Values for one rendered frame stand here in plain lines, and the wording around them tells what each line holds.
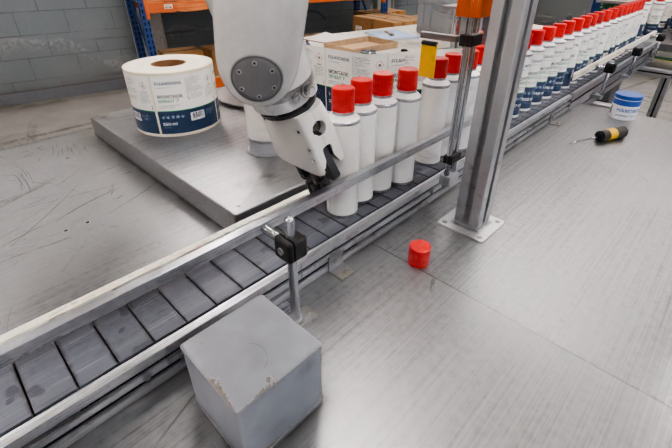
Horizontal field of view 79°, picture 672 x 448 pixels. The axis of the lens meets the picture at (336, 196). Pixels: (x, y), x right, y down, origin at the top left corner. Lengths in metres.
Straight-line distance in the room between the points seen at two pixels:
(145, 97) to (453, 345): 0.81
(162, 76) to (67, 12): 3.99
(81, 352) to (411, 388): 0.36
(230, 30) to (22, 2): 4.59
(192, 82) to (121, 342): 0.63
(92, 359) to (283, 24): 0.39
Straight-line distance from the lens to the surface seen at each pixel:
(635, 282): 0.76
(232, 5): 0.37
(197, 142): 0.98
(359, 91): 0.63
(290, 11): 0.37
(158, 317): 0.54
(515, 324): 0.61
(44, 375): 0.54
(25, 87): 5.06
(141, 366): 0.51
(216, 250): 0.49
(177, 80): 1.00
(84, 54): 5.01
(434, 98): 0.79
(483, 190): 0.71
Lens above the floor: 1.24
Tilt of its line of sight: 31 degrees down
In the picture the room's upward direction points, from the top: straight up
